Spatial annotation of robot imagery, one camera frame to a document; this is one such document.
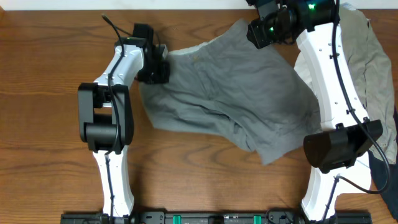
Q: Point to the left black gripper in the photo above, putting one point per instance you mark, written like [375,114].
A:
[163,77]

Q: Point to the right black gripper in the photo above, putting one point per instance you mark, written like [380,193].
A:
[260,40]

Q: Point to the grey shorts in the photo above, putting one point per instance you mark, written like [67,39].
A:
[227,87]

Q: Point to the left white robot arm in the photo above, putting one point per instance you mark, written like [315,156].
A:
[106,122]

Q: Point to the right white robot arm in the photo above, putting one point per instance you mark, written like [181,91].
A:
[338,154]

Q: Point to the olive khaki garment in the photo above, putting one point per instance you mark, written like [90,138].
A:
[371,72]

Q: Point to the white garment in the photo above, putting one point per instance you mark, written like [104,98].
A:
[360,172]

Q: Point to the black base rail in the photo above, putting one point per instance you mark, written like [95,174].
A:
[270,217]

